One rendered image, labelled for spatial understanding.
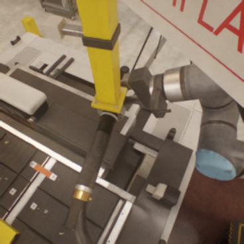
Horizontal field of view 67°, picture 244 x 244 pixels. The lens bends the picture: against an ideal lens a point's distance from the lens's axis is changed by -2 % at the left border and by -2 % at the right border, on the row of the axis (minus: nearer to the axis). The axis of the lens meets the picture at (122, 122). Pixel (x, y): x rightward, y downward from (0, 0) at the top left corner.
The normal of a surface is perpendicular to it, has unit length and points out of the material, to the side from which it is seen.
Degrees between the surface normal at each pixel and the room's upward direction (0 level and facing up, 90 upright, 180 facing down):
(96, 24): 90
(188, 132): 0
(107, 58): 90
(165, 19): 90
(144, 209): 0
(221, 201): 0
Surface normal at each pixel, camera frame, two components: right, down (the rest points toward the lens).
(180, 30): -0.88, 0.41
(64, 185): -0.02, -0.49
